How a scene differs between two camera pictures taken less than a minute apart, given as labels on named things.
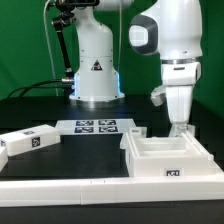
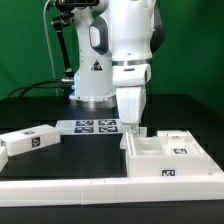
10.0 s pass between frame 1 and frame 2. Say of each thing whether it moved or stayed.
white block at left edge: stayed
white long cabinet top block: stayed
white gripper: moved
